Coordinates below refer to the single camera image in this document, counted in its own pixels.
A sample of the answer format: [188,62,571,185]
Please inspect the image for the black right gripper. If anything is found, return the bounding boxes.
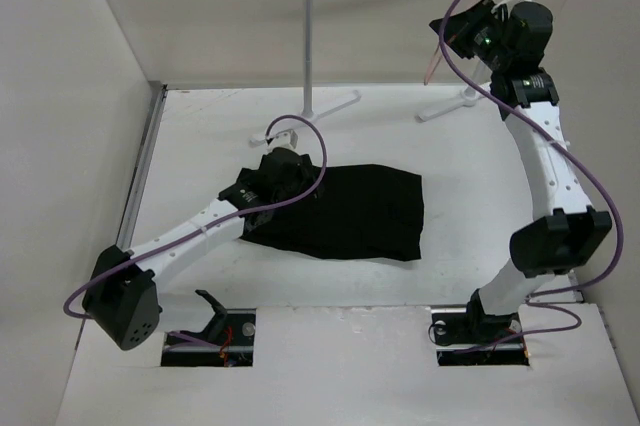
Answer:
[429,0,511,72]

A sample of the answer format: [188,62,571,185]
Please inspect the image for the black trousers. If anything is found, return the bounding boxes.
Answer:
[242,164,424,262]

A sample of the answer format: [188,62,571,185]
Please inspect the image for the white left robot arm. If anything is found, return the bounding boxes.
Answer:
[82,147,326,351]

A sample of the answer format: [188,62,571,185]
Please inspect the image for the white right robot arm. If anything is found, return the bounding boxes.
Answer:
[430,0,612,346]

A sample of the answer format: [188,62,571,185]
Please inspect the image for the white clothes rack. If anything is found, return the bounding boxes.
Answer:
[248,0,541,147]

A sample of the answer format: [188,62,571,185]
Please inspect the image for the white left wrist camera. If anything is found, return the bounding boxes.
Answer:
[266,130,298,152]

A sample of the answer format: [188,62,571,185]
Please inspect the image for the left aluminium frame rail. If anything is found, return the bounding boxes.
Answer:
[116,81,168,249]

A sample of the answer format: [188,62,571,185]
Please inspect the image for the aluminium frame rail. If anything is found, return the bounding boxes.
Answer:
[116,81,168,249]
[567,270,584,303]

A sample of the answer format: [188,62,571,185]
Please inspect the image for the right aluminium frame rail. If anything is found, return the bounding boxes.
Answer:
[567,270,584,303]

